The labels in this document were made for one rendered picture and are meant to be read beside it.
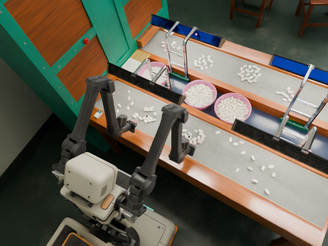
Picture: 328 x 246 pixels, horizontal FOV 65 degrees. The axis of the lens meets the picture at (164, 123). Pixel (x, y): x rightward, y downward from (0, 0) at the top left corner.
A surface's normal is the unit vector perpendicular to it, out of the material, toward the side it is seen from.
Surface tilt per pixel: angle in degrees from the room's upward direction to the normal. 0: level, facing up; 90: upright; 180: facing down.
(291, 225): 0
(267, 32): 0
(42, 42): 90
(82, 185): 48
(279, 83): 0
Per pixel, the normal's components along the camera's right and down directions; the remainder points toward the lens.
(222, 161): -0.13, -0.49
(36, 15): 0.83, 0.42
